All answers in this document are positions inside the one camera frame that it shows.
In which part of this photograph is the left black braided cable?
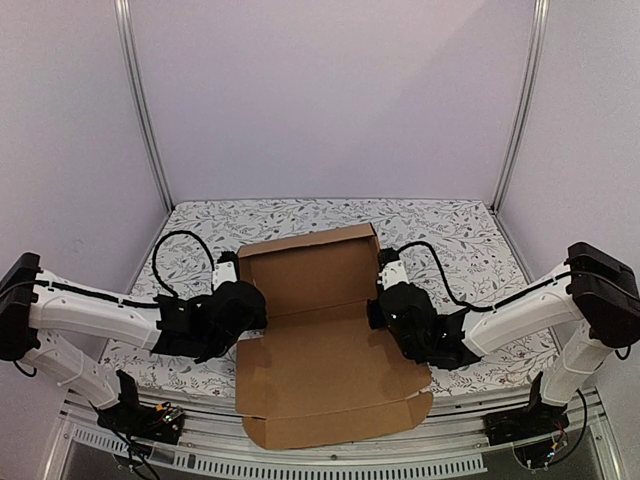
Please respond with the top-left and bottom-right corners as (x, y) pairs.
(151, 230), (214, 299)

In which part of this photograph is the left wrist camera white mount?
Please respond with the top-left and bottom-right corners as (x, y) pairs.
(211, 251), (239, 291)

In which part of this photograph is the front aluminium rail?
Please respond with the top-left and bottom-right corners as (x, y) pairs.
(42, 388), (628, 479)

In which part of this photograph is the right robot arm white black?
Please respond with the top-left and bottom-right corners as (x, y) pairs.
(367, 242), (639, 436)

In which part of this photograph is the aluminium frame post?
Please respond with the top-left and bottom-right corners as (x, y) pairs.
(114, 0), (175, 213)
(489, 0), (550, 211)

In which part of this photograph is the floral patterned table mat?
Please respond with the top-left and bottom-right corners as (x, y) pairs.
(100, 199), (557, 398)

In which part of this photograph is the left aluminium frame post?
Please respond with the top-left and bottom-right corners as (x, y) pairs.
(114, 0), (175, 213)

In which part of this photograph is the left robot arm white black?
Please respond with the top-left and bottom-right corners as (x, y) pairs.
(1, 252), (267, 434)

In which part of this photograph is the right aluminium frame post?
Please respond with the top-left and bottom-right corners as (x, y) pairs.
(489, 0), (550, 211)

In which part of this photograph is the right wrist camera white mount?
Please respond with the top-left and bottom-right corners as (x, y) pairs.
(377, 248), (409, 291)

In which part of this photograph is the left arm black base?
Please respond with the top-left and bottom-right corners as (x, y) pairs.
(97, 370), (185, 445)

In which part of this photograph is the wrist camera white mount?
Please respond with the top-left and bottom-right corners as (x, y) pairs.
(211, 251), (239, 291)
(377, 248), (409, 291)

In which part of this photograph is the black braided cable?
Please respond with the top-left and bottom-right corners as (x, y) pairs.
(394, 240), (571, 314)
(151, 230), (214, 299)

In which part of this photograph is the right black braided cable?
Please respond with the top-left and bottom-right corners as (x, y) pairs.
(394, 240), (571, 314)

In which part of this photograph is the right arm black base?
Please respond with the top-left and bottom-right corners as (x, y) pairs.
(482, 372), (569, 446)

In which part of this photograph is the brown cardboard paper box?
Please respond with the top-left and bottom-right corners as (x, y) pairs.
(235, 223), (433, 450)

